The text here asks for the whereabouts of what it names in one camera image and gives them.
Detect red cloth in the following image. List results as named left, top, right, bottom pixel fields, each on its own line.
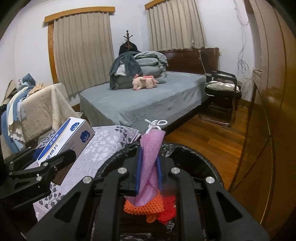
left=157, top=195, right=177, bottom=225

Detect blue white tissue box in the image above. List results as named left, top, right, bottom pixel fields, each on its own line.
left=37, top=117, right=95, bottom=166

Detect orange foam net sleeve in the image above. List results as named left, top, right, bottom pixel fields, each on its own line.
left=123, top=192, right=165, bottom=223

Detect pink mesh bag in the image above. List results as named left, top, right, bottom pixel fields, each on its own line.
left=132, top=119, right=168, bottom=207

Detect black trash bin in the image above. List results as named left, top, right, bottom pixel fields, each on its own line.
left=94, top=143, right=223, bottom=240

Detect blue white scalloped cloth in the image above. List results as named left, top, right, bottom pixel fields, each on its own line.
left=1, top=73, right=36, bottom=154

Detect beige quilt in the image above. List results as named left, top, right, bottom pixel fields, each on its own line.
left=21, top=83, right=79, bottom=143

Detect wooden wardrobe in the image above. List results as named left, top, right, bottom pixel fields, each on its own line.
left=229, top=1, right=295, bottom=237

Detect grey floral bedspread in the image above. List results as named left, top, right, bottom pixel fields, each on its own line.
left=33, top=126, right=140, bottom=220

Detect grey bed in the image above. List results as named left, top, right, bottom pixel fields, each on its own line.
left=80, top=71, right=207, bottom=133

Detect left beige curtain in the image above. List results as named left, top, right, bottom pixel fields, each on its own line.
left=53, top=12, right=114, bottom=95

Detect beige curtain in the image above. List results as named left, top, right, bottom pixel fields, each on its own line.
left=144, top=0, right=206, bottom=51
left=53, top=12, right=114, bottom=95

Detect black folding chair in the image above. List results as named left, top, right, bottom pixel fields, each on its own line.
left=199, top=70, right=242, bottom=127

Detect pile of grey blankets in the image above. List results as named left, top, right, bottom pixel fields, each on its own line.
left=108, top=51, right=169, bottom=90

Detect pink plush pig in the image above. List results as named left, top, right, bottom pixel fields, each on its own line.
left=132, top=74, right=159, bottom=90

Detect wooden coat rack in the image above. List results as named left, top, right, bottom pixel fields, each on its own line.
left=119, top=30, right=139, bottom=55

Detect dark wooden headboard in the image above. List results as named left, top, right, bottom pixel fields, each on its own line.
left=161, top=48, right=219, bottom=74

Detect right beige curtain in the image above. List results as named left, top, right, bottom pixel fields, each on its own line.
left=144, top=0, right=206, bottom=51

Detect white wall cables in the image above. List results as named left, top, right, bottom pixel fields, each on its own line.
left=233, top=0, right=254, bottom=100

